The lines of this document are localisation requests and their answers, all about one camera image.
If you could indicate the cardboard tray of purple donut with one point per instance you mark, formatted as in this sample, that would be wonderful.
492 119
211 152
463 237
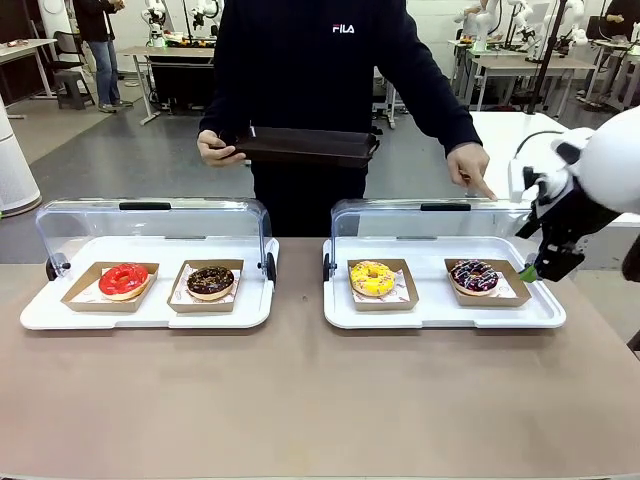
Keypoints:
515 292

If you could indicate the person left forearm black sleeve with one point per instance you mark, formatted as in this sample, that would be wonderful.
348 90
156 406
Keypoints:
457 125

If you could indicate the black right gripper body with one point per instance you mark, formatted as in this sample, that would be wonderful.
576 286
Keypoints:
575 220

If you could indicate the purple drizzle sprinkle donut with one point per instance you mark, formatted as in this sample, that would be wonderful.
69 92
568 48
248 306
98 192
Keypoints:
465 282

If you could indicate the white background desk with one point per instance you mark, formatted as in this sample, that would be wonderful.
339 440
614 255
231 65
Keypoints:
20 47

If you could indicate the grey step stool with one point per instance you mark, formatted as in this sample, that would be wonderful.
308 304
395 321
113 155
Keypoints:
75 87

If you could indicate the grey background work table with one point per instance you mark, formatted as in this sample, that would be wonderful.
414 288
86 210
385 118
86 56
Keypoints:
525 65

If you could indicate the white perforated cylinder appliance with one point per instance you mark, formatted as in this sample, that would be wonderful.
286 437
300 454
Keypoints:
15 170

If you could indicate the cardboard tray of red donut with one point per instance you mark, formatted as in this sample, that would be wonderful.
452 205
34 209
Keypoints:
80 295

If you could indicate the person torso black FILA sweatshirt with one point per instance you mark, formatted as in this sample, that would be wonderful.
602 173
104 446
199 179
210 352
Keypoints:
310 75

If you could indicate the wooden top background table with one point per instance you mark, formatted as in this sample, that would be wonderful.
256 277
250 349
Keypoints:
165 51

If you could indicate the bystander in blue jeans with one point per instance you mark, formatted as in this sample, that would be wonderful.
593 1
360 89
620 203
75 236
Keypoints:
105 60

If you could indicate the black tripod pole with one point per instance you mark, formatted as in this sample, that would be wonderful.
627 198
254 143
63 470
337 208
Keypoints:
552 50

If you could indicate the printed liner under yellow donut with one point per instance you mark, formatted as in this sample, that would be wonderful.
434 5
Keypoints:
396 296

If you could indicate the dark brown serving tray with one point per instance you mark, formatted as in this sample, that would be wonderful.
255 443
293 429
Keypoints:
305 147

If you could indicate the black office chair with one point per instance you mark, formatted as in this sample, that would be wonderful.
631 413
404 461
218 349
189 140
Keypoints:
65 42

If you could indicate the yellow sprinkle donut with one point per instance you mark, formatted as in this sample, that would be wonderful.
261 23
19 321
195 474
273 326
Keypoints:
362 282

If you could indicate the printed liner under chocolate donut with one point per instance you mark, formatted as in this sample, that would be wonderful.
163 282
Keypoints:
183 272

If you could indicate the clear display case lid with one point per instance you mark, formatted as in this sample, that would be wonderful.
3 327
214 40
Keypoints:
400 220
100 220

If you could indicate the cardboard tray of chocolate donut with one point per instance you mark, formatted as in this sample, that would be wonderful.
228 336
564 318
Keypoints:
200 306

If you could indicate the black cabinet under table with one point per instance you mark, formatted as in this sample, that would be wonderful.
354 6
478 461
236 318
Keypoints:
180 85

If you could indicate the person left hand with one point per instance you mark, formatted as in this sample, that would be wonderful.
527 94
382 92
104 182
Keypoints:
470 162

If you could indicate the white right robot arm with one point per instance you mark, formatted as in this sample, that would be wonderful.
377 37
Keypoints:
615 160

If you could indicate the bystander in dark top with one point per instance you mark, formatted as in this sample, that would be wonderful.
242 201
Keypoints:
625 15

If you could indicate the light wood background desk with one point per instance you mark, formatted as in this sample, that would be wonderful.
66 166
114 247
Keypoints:
615 50

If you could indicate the printed liner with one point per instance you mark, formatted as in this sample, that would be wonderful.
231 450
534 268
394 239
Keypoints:
183 272
396 296
503 291

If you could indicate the chocolate nut donut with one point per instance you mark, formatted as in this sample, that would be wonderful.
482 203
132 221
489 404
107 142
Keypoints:
200 287

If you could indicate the person right forearm black sleeve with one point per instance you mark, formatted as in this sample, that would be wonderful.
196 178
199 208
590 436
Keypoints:
217 115

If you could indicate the grey background table leg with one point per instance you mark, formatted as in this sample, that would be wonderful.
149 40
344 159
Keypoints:
391 100

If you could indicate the white side table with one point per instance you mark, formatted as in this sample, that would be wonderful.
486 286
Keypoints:
500 130

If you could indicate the person right hand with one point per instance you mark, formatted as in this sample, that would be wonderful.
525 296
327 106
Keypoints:
212 147

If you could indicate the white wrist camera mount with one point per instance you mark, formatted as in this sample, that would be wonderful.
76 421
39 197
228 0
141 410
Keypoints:
516 180

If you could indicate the red glazed donut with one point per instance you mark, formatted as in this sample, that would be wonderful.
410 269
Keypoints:
112 282

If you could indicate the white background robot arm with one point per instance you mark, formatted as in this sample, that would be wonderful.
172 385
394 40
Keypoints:
480 20
155 30
205 10
520 15

